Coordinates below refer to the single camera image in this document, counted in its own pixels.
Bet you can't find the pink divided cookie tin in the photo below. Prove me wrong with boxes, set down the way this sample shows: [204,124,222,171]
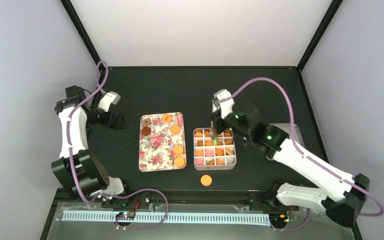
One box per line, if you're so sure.
[193,128,237,171]

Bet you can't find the floral cookie tray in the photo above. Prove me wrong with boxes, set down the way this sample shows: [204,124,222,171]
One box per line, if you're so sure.
[138,112,187,173]

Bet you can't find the metal tongs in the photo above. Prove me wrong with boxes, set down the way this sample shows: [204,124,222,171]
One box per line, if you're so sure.
[209,121,218,145]

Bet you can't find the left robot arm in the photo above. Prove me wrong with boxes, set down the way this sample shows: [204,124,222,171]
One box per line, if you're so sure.
[51,85,128,199]

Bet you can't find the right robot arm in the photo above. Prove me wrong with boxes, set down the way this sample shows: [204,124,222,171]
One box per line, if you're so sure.
[210,101,370,228]

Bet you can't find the brown flower cookie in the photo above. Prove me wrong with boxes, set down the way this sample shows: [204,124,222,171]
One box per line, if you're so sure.
[142,117,152,127]

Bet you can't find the dark brown round cookie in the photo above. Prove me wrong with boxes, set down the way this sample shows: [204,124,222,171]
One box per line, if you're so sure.
[141,126,152,136]

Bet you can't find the clear plastic tin lid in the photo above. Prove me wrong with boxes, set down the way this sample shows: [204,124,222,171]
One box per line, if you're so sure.
[272,123,303,144]

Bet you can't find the white pink sandwich cookie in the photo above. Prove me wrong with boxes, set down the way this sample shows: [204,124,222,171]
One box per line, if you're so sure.
[204,149,214,158]

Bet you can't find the yellow cracker with red mark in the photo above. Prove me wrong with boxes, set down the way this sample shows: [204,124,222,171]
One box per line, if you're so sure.
[161,114,173,123]

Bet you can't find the fallen orange round cracker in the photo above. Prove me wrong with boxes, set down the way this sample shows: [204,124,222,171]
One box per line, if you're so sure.
[200,174,213,187]

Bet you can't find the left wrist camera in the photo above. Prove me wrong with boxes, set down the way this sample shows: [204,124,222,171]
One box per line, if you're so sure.
[97,91,121,113]

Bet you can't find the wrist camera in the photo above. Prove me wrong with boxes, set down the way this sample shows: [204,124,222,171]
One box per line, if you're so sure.
[212,89,235,119]
[97,91,121,113]

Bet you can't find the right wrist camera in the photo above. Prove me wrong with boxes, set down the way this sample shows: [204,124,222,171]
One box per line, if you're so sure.
[212,89,235,119]

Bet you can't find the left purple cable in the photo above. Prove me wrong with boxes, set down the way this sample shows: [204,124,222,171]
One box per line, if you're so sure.
[66,60,170,232]

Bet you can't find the white slotted cable duct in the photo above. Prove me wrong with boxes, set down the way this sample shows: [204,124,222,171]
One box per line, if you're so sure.
[60,210,271,226]

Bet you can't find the black frame post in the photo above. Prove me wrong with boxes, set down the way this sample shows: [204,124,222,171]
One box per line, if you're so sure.
[60,0,102,64]

